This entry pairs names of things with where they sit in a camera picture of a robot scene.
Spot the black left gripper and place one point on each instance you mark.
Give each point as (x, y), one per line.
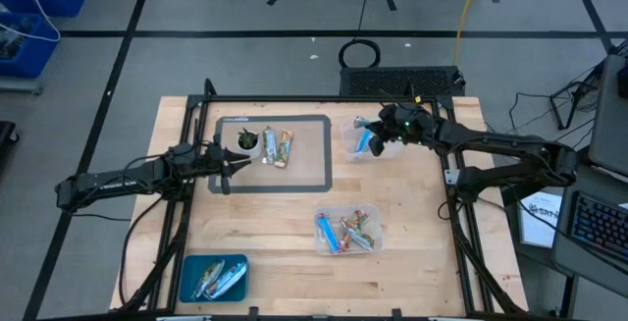
(218, 163)

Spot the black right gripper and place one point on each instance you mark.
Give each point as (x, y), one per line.
(407, 129)

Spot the light blue granola bar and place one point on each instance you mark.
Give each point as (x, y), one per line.
(363, 142)

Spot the white green granola bar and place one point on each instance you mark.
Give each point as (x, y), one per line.
(269, 146)

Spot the blue red granola bar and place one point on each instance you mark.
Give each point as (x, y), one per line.
(328, 233)

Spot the blue white granola bar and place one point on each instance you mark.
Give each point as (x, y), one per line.
(233, 276)

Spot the green Chewy granola bar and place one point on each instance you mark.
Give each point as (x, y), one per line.
(208, 274)
(214, 290)

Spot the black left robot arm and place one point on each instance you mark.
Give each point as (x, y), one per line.
(113, 183)

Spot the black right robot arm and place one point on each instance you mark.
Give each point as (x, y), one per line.
(490, 140)

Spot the succulent in white pot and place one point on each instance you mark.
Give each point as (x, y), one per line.
(249, 151)

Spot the clear plastic bin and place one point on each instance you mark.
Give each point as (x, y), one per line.
(349, 151)
(374, 220)

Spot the black perforated computer case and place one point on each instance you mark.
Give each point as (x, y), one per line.
(397, 81)

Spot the grey-bordered beige mat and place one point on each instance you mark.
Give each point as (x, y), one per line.
(304, 174)

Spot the teal plastic tray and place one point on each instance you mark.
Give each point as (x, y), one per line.
(238, 294)

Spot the white paper sheet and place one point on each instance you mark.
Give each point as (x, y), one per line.
(537, 228)

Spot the grey desk tray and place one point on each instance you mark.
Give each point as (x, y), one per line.
(589, 183)

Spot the grey platform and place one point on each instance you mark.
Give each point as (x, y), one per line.
(19, 85)

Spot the grey monitor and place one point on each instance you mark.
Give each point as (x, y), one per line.
(611, 115)

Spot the black backlit keyboard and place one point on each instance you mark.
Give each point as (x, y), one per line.
(598, 225)

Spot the black desk leg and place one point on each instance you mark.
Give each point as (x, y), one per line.
(568, 296)

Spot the black aluminium table frame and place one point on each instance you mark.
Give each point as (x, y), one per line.
(294, 98)

